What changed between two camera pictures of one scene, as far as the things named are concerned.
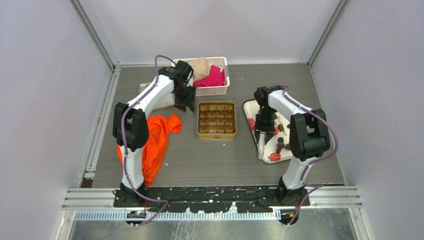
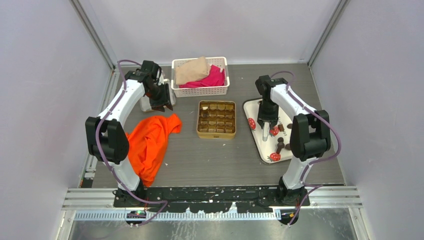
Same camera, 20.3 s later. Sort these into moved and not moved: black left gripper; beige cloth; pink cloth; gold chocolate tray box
Moved: black left gripper
Not moved: pink cloth; beige cloth; gold chocolate tray box
